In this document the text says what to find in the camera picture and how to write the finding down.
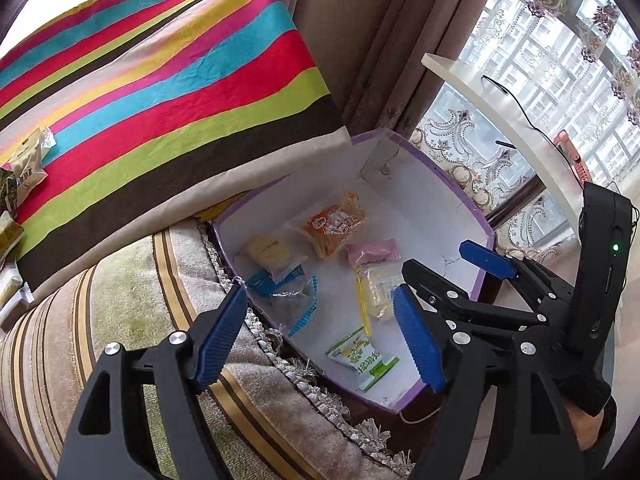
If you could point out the brown striped towel blanket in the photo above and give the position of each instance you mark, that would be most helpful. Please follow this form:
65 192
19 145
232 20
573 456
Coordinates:
125 270

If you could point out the person's right hand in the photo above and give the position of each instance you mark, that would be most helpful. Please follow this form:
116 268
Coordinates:
585 425

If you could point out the green and white snack packet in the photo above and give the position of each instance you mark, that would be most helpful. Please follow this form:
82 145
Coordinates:
362 357

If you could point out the round bread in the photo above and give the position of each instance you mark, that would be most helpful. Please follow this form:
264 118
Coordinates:
262 252

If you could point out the pink plastic item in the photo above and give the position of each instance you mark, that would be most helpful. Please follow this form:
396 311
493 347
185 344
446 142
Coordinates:
572 157

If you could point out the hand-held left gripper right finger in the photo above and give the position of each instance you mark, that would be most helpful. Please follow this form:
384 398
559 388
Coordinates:
417 340

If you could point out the beige snack packet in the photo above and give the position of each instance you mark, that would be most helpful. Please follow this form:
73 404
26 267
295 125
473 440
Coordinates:
27 165

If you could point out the yellow snack packet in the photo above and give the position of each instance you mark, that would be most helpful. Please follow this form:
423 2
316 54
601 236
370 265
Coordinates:
10 232

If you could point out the rainbow striped tablecloth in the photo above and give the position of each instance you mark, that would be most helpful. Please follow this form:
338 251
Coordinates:
175 85

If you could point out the pink snack packet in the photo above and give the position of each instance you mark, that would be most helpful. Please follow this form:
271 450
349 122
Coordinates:
372 252

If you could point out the yellow-edged clear cake packet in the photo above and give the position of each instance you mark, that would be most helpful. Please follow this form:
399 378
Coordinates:
375 290

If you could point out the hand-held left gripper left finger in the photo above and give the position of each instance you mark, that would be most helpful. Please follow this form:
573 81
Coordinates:
220 337

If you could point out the orange print bread packet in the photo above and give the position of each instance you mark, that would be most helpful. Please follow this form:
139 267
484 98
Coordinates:
332 222

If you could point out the lace sheer curtain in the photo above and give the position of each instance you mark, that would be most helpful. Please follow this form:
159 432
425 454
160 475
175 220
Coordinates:
500 160

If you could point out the blue-edged clear snack packet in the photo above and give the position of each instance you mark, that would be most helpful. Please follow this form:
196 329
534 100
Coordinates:
285 295

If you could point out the brown curtain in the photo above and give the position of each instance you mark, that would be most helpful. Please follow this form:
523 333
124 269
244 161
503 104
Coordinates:
375 35

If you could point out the white box with purple rim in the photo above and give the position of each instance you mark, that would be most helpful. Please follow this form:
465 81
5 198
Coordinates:
400 195

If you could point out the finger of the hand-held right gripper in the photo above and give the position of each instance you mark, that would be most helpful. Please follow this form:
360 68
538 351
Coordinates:
430 282
487 260

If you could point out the white curved shelf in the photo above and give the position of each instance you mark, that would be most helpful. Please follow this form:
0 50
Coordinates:
500 95

